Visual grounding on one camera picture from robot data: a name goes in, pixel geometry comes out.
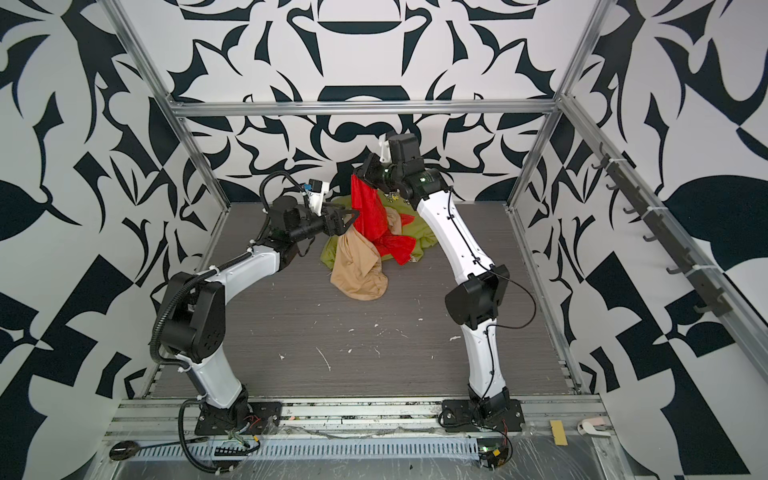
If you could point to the red cloth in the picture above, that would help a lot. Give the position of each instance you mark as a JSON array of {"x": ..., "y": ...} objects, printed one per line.
[{"x": 373, "y": 223}]

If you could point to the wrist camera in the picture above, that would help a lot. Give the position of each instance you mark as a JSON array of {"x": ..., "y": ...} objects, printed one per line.
[
  {"x": 315, "y": 192},
  {"x": 384, "y": 150}
]

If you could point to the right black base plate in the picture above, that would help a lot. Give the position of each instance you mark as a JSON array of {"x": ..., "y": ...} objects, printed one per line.
[{"x": 467, "y": 416}]

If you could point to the white slotted cable duct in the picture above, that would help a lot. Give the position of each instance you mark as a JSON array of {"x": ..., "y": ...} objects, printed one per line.
[{"x": 341, "y": 449}]

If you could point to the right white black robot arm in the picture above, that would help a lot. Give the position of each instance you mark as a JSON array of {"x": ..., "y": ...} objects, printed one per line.
[{"x": 480, "y": 284}]

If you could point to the beige cloth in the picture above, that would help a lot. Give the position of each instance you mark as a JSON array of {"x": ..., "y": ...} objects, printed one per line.
[{"x": 357, "y": 271}]

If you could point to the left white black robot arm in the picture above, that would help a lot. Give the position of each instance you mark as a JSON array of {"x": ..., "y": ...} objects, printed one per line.
[{"x": 190, "y": 328}]

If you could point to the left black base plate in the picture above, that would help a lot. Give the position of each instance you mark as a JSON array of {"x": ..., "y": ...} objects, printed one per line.
[{"x": 253, "y": 418}]

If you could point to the yellow tape piece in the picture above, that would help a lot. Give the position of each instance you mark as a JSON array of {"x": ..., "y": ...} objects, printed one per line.
[{"x": 558, "y": 433}]

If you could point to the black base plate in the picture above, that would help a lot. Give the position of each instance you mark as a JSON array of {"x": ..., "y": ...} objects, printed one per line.
[
  {"x": 253, "y": 418},
  {"x": 467, "y": 416}
]

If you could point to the white tape piece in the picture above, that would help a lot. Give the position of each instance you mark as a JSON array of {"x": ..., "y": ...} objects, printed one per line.
[{"x": 594, "y": 427}]

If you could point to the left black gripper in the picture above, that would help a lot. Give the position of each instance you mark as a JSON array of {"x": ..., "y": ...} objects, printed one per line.
[{"x": 332, "y": 229}]

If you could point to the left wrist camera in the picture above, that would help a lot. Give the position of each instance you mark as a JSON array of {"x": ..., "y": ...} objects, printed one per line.
[{"x": 315, "y": 192}]

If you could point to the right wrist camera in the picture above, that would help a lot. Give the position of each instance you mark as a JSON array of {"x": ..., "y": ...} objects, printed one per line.
[{"x": 384, "y": 150}]

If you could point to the small black electronics board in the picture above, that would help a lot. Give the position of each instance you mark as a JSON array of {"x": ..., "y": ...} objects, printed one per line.
[{"x": 494, "y": 453}]

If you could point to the grey wall hook rack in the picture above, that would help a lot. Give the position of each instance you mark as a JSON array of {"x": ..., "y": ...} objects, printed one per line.
[{"x": 665, "y": 230}]

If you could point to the black round disc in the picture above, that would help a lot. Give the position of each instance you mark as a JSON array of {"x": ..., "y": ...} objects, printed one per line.
[{"x": 124, "y": 450}]

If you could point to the green cloth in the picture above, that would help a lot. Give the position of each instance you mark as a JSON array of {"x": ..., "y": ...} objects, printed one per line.
[{"x": 417, "y": 229}]

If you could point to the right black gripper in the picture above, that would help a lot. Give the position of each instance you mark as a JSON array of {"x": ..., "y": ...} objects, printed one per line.
[{"x": 372, "y": 174}]

